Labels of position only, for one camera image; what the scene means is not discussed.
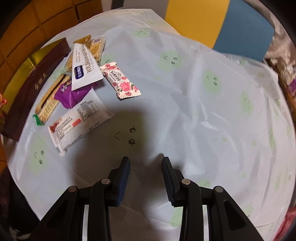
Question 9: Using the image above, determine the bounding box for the white labelled snack packet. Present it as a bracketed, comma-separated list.
[48, 89, 114, 156]

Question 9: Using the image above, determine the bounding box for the pink rose candy packet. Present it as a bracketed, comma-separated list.
[100, 62, 141, 99]

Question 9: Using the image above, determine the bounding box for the purple snack packet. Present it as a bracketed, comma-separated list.
[54, 81, 93, 109]

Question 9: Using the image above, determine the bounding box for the sandwich cracker pack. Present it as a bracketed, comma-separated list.
[33, 74, 70, 126]

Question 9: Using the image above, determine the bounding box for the white and blue sachet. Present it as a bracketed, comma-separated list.
[71, 43, 103, 91]

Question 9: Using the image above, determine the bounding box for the clear packed rice cracker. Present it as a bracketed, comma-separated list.
[64, 35, 105, 72]

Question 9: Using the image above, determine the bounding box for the white tablecloth with green clouds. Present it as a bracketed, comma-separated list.
[8, 9, 295, 240]

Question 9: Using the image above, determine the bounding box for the dark brown gift box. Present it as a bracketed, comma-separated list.
[1, 38, 70, 142]

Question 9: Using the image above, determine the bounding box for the beige patterned bedsheet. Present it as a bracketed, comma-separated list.
[247, 1, 295, 96]

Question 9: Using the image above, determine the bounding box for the yellow and blue chair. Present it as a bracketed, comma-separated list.
[165, 1, 274, 62]

